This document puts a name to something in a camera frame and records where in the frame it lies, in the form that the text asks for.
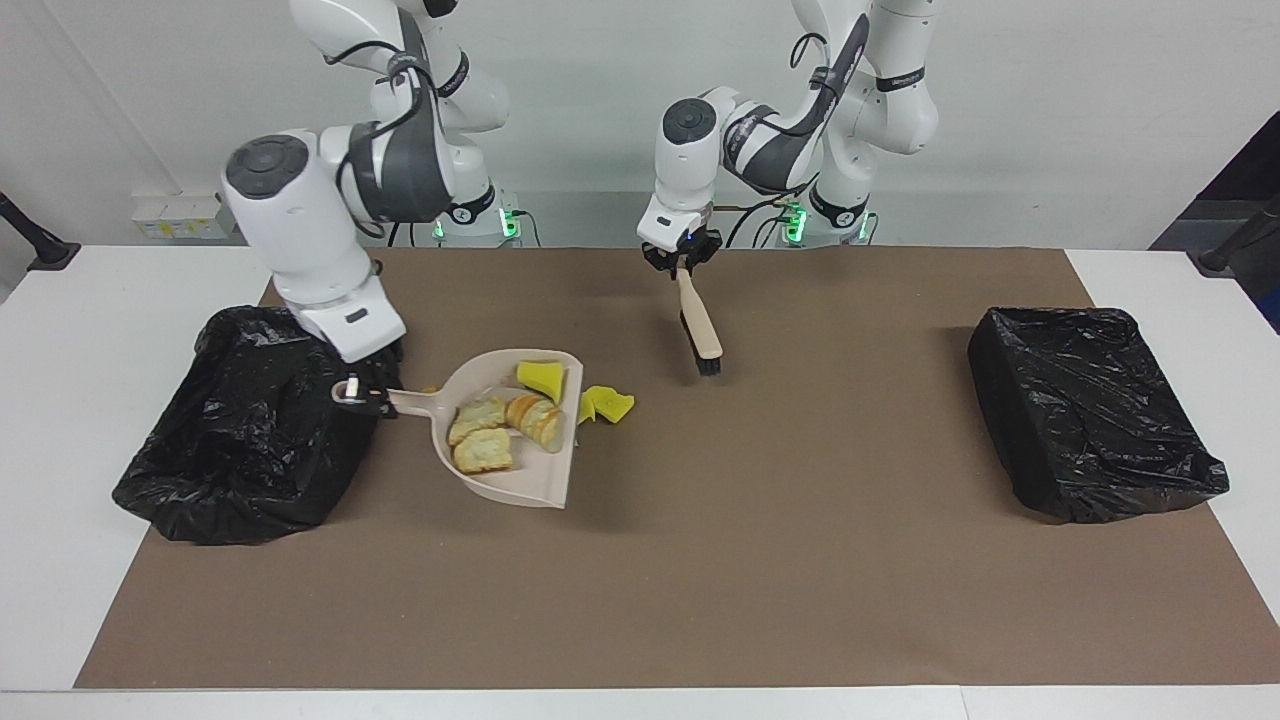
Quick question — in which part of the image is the beige plastic dustpan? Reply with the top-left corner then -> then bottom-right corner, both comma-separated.
385,348 -> 586,511

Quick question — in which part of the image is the striped orange croissant piece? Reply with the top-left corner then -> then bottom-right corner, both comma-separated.
504,393 -> 564,447

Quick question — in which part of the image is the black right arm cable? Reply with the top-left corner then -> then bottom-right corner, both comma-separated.
325,35 -> 441,241

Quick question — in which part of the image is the beige hand brush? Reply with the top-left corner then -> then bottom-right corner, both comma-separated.
676,268 -> 724,377

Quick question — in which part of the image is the brown table mat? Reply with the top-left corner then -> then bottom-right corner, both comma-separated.
75,247 -> 1280,689

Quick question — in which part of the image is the black left base cable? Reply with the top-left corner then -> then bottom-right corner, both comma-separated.
725,195 -> 801,248

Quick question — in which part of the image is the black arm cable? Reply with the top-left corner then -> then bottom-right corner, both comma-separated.
790,15 -> 871,136
325,35 -> 441,241

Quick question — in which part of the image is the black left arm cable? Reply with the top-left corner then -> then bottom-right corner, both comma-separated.
790,15 -> 871,136

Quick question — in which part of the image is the pale bread chunk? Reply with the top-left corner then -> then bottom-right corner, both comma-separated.
452,428 -> 515,475
447,396 -> 508,447

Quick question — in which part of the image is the black bag-lined bin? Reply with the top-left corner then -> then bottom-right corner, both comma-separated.
967,306 -> 1231,524
112,305 -> 406,546

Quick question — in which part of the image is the white wall outlet box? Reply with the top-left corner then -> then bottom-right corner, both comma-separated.
132,193 -> 241,241

